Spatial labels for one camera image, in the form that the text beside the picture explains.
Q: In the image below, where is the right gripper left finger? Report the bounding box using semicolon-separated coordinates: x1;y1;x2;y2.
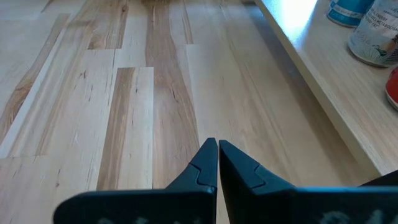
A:
52;138;218;224

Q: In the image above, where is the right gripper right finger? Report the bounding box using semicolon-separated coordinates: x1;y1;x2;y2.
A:
219;139;398;224

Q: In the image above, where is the red Fanta strawberry soda can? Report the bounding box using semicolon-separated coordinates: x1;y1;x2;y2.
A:
384;67;398;110

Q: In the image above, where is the white Celsius energy drink can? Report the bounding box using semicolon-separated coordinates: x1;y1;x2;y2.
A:
347;0;398;68

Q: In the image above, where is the blue silver Red Bull can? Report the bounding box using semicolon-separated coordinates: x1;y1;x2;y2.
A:
326;0;376;28

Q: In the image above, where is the light wooden shelf board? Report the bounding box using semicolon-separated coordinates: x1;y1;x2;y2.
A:
253;0;398;177

